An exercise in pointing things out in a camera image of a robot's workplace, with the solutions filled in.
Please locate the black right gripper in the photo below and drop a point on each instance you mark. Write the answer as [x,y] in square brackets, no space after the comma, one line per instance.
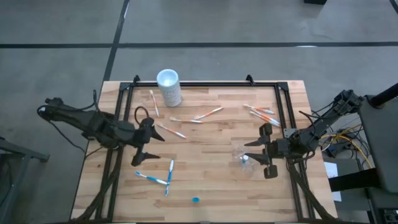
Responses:
[278,147]

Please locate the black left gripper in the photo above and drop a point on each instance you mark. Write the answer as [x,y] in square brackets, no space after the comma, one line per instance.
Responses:
[133,137]

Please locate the teal mouthwash bottle white cap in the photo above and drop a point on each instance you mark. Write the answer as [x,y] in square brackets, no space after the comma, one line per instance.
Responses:
[245,159]
[195,199]

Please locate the orange white toothbrush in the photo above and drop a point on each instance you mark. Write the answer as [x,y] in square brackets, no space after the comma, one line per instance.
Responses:
[270,119]
[186,120]
[172,131]
[264,120]
[208,113]
[259,109]
[154,102]

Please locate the white wipes canister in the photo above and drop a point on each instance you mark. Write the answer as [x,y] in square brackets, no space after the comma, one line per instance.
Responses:
[169,90]

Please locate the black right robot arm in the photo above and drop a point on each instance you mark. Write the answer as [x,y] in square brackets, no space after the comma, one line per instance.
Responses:
[323,119]

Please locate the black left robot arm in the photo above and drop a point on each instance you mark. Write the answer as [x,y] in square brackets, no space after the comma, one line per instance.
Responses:
[99,126]

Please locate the clear acrylic organizer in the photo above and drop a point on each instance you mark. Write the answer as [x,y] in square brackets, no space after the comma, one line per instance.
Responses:
[239,149]

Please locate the blue white toothbrush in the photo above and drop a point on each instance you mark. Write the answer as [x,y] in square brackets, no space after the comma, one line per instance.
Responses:
[169,174]
[152,178]

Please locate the white paper sheet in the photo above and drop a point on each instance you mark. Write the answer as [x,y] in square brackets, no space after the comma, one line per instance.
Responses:
[331,169]

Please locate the black flat bar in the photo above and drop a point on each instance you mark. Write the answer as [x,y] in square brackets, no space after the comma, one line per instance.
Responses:
[354,180]

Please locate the dark grey cabinet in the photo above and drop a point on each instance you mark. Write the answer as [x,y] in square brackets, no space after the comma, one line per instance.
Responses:
[382,140]

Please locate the grey metal stand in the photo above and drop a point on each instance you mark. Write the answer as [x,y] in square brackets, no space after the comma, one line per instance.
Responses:
[21,152]

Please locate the black pole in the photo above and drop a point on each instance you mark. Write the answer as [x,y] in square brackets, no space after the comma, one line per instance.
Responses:
[385,95]

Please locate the black box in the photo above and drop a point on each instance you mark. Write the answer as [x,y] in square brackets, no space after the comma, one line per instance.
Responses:
[315,2]

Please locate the silver metal bracket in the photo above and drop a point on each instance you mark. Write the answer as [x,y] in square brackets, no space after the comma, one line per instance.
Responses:
[289,132]

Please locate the black aluminium table frame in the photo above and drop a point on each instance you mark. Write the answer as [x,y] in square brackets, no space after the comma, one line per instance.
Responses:
[217,84]

